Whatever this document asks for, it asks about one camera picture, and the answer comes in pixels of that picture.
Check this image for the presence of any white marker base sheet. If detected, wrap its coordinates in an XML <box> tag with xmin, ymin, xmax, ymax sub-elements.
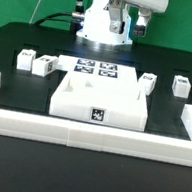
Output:
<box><xmin>56</xmin><ymin>55</ymin><xmax>137</xmax><ymax>82</ymax></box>

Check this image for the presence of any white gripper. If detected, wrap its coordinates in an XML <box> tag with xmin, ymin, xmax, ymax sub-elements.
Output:
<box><xmin>108</xmin><ymin>0</ymin><xmax>169</xmax><ymax>38</ymax></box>

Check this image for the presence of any black cable bundle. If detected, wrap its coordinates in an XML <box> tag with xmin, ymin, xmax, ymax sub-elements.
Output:
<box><xmin>34</xmin><ymin>0</ymin><xmax>89</xmax><ymax>34</ymax></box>

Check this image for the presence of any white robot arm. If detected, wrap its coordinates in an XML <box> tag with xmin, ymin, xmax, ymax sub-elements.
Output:
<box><xmin>76</xmin><ymin>0</ymin><xmax>169</xmax><ymax>50</ymax></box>

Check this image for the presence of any white U-shaped fence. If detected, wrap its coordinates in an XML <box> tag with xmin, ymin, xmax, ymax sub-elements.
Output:
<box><xmin>0</xmin><ymin>74</ymin><xmax>192</xmax><ymax>167</ymax></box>

